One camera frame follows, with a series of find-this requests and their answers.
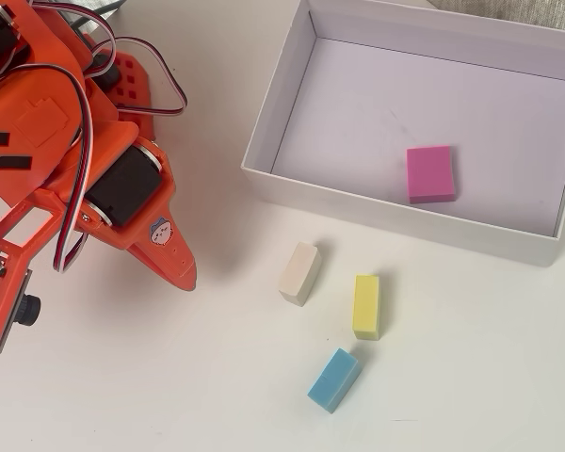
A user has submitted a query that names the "orange gripper body, black servo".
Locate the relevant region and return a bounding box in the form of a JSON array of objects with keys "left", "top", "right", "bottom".
[{"left": 85, "top": 120, "right": 164, "bottom": 228}]

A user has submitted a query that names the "blue foam cuboid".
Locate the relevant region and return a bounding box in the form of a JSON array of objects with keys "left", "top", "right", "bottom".
[{"left": 306, "top": 347, "right": 363, "bottom": 414}]

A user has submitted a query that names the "wrist camera on orange mount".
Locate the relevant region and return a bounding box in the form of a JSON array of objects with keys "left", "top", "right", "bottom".
[{"left": 0, "top": 192, "right": 90, "bottom": 359}]

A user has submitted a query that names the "red white black servo cable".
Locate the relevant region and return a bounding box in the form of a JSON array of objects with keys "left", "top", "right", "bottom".
[
  {"left": 27, "top": 0, "right": 119, "bottom": 275},
  {"left": 82, "top": 35, "right": 189, "bottom": 117}
]

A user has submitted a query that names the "small cartoon face sticker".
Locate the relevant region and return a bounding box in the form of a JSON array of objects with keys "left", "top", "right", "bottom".
[{"left": 149, "top": 218, "right": 175, "bottom": 248}]

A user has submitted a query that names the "yellow foam cuboid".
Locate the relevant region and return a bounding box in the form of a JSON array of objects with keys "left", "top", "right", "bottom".
[{"left": 351, "top": 274, "right": 381, "bottom": 341}]

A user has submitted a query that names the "orange robot base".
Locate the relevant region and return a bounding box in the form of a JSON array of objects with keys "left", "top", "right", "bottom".
[{"left": 93, "top": 46, "right": 159, "bottom": 142}]

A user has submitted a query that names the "cream foam cuboid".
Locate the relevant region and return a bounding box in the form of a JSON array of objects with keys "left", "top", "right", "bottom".
[{"left": 277, "top": 241, "right": 322, "bottom": 307}]

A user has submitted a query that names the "pink foam cuboid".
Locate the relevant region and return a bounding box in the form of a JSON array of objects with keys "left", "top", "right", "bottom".
[{"left": 406, "top": 144, "right": 457, "bottom": 204}]

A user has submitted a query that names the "white cardboard box bin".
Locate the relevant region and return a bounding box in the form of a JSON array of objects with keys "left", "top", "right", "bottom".
[{"left": 239, "top": 0, "right": 565, "bottom": 267}]

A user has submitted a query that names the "black table clamp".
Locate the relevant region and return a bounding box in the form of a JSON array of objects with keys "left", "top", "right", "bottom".
[{"left": 93, "top": 54, "right": 121, "bottom": 90}]

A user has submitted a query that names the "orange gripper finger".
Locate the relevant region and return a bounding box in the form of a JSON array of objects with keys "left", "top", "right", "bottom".
[{"left": 76, "top": 136, "right": 199, "bottom": 293}]

